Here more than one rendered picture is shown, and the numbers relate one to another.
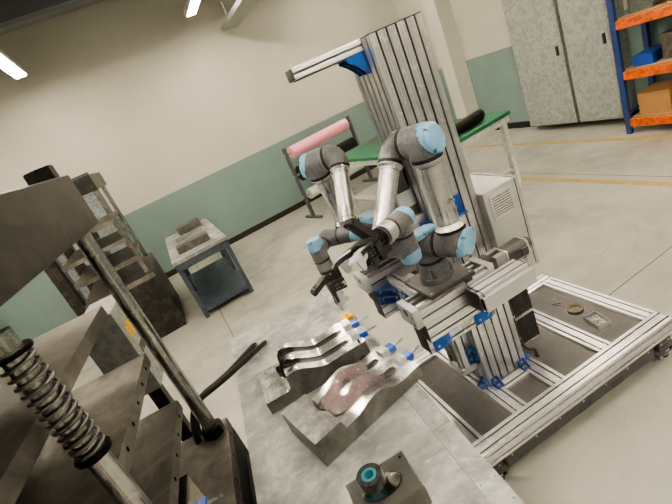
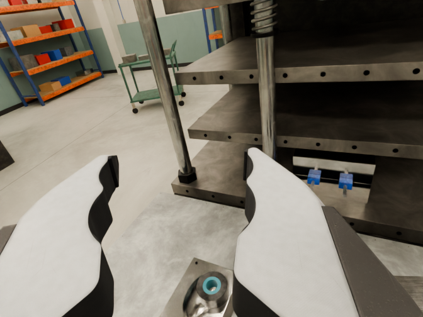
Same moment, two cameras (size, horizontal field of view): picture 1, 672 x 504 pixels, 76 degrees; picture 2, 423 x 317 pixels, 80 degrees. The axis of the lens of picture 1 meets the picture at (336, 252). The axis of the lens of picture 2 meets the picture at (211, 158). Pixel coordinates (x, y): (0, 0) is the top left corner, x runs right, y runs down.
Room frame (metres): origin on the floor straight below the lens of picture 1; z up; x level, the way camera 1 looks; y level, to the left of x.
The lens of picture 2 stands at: (1.26, -0.07, 1.52)
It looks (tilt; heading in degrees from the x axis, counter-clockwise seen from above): 32 degrees down; 131
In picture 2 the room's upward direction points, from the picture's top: 11 degrees counter-clockwise
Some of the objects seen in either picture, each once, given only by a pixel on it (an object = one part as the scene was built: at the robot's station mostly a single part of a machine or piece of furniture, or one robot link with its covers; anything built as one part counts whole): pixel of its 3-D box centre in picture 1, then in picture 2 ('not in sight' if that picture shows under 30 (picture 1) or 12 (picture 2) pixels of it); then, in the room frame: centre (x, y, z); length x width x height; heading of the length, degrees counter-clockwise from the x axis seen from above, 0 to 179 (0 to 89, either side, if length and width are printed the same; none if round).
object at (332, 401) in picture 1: (348, 384); not in sight; (1.40, 0.16, 0.90); 0.26 x 0.18 x 0.08; 117
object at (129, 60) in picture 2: not in sight; (154, 77); (-2.34, 2.94, 0.50); 0.98 x 0.55 x 1.01; 37
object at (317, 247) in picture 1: (317, 249); not in sight; (1.82, 0.07, 1.31); 0.09 x 0.08 x 0.11; 152
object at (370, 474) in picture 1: (370, 478); (213, 289); (0.96, 0.18, 0.89); 0.08 x 0.08 x 0.04
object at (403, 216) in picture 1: (398, 222); not in sight; (1.37, -0.23, 1.43); 0.11 x 0.08 x 0.09; 129
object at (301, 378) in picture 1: (310, 359); not in sight; (1.73, 0.31, 0.87); 0.50 x 0.26 x 0.14; 100
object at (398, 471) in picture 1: (387, 493); (202, 303); (0.94, 0.15, 0.83); 0.20 x 0.15 x 0.07; 100
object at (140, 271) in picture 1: (107, 260); not in sight; (5.66, 2.75, 1.03); 1.54 x 0.94 x 2.06; 17
